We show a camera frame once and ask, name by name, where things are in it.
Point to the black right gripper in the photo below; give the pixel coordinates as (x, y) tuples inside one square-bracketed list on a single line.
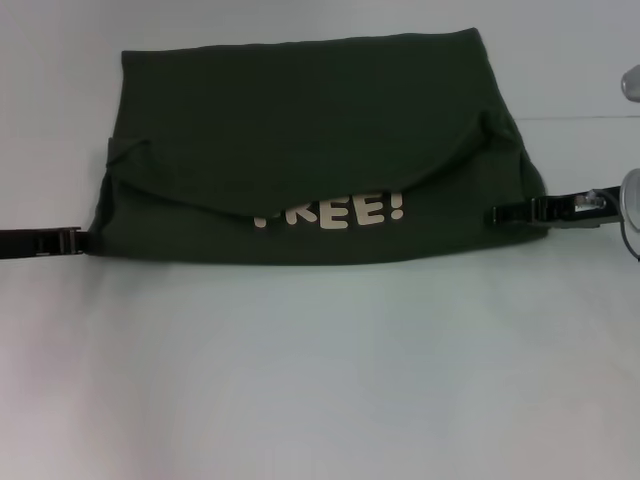
[(590, 207)]

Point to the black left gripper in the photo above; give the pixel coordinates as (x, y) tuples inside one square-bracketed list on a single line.
[(17, 244)]

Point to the dark green t-shirt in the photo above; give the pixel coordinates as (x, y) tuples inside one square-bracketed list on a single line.
[(310, 125)]

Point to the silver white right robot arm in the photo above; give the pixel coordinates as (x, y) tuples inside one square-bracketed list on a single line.
[(632, 202)]

